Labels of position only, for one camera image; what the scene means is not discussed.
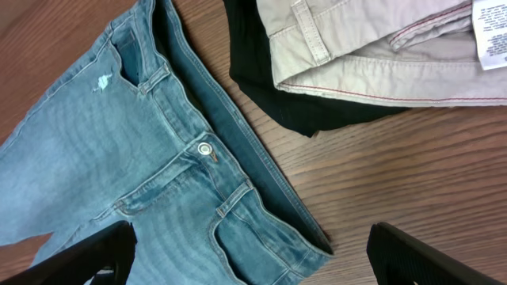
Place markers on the white folded garment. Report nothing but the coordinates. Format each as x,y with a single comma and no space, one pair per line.
400,53

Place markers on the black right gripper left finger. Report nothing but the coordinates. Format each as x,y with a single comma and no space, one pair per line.
104,258

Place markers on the dark green folded garment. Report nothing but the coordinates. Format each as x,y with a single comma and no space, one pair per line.
251,70

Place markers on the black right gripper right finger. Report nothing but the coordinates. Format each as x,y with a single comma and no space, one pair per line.
400,259

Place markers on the blue denim jeans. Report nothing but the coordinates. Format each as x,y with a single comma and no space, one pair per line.
138,130

